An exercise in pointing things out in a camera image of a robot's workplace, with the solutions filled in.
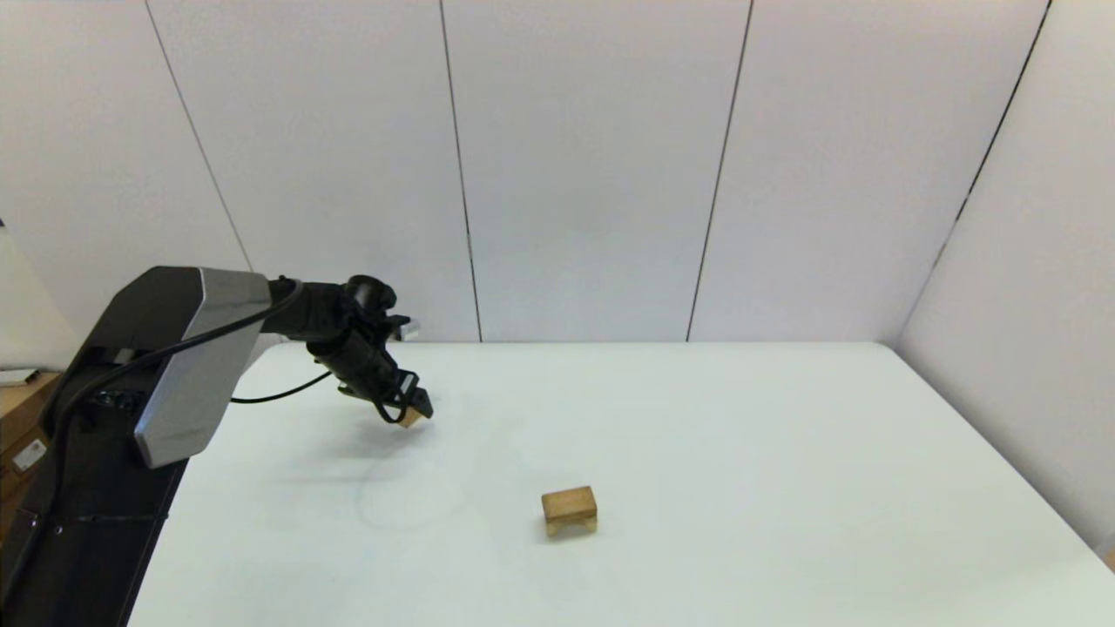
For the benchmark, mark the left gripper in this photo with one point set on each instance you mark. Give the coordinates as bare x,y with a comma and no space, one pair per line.
370,374

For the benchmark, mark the triangular wooden building block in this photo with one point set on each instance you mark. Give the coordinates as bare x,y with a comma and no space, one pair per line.
411,420

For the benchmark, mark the rectangular wooden building block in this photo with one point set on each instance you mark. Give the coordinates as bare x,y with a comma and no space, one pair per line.
569,502

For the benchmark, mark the arched wooden building block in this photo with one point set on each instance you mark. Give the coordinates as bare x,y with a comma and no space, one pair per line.
557,526

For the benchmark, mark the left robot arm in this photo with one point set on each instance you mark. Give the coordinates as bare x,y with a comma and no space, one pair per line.
174,366

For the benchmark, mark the flat white object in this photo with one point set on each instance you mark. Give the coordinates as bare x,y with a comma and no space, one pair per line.
17,377

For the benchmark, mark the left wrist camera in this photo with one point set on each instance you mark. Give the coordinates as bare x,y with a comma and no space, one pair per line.
406,329

